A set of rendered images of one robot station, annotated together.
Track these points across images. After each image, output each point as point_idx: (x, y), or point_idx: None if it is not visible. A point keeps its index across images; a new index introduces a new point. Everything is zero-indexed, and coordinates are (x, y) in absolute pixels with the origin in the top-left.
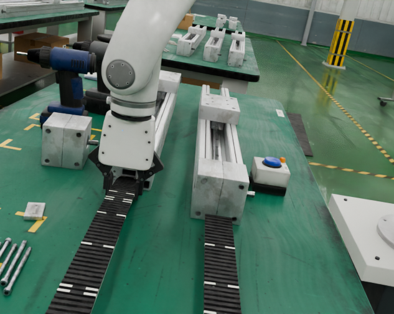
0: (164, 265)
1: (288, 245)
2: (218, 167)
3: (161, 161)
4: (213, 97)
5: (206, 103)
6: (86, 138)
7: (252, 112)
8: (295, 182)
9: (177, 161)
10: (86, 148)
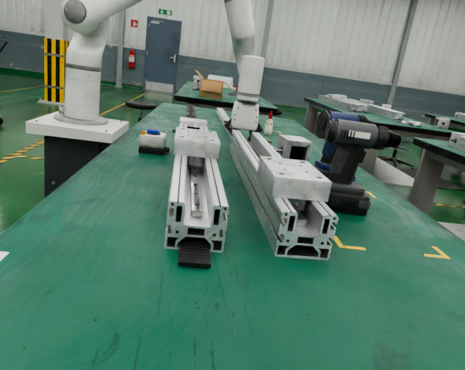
0: None
1: None
2: (196, 120)
3: (226, 122)
4: (204, 137)
5: (211, 131)
6: (280, 145)
7: (87, 253)
8: (123, 153)
9: (220, 164)
10: (280, 155)
